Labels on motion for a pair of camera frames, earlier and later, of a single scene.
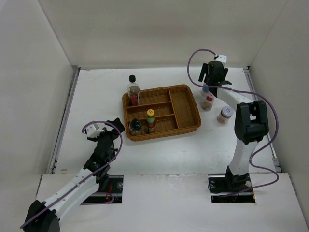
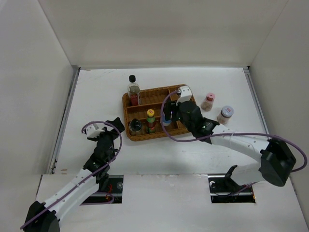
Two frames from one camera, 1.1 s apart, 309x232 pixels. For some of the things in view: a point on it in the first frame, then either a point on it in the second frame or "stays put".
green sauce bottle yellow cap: (150, 124) stays put
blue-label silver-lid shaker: (205, 89) to (166, 123)
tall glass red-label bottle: (133, 91) stays put
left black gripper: (106, 132) stays put
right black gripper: (205, 68) to (171, 106)
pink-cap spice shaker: (207, 105) stays put
